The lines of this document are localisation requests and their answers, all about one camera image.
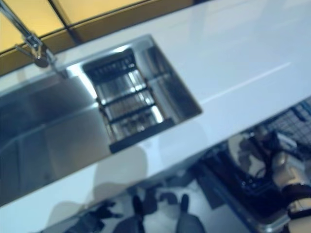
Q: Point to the robot right hand dark palm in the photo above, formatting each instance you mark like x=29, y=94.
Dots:
x=262, y=150

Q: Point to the robot left hand dark palm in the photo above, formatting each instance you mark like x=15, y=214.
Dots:
x=104, y=211

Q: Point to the beige ceramic plate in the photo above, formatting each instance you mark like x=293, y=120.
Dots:
x=234, y=150

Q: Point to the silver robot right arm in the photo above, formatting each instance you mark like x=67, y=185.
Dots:
x=291, y=174

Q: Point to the grey dishwasher door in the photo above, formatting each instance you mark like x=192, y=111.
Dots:
x=218, y=189

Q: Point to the black robot left foot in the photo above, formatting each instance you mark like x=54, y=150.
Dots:
x=138, y=204

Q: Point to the black robot foot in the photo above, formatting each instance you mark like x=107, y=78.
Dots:
x=138, y=204
x=184, y=202

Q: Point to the black robot right foot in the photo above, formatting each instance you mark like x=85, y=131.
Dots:
x=184, y=202

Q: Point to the robot right leg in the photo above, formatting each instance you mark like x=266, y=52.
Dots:
x=189, y=224

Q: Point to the black sink dish rack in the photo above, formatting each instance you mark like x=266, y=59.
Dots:
x=126, y=104

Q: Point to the stainless steel kitchen sink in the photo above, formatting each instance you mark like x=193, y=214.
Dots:
x=48, y=116

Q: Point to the chrome kitchen faucet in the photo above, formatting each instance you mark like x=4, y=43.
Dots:
x=29, y=41

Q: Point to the dark framed yellow window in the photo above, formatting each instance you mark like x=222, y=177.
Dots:
x=48, y=17

